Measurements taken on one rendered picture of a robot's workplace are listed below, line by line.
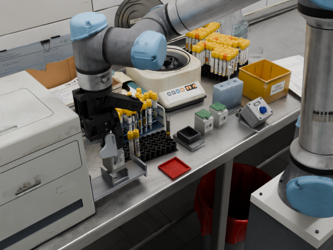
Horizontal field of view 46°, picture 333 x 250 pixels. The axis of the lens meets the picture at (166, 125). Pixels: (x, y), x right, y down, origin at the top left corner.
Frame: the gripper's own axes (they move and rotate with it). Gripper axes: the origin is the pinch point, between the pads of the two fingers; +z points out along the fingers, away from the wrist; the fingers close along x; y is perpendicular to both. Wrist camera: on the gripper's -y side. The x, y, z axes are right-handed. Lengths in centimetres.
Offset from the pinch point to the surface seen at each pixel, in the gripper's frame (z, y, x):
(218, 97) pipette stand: 5.5, -46.3, -7.7
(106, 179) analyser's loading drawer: 7.9, 2.5, -0.4
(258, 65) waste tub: 4, -73, -13
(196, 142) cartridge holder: 11.0, -29.1, 0.1
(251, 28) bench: 12, -117, -53
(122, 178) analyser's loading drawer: 8.4, -1.2, 1.5
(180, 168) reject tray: 12.2, -18.2, 5.0
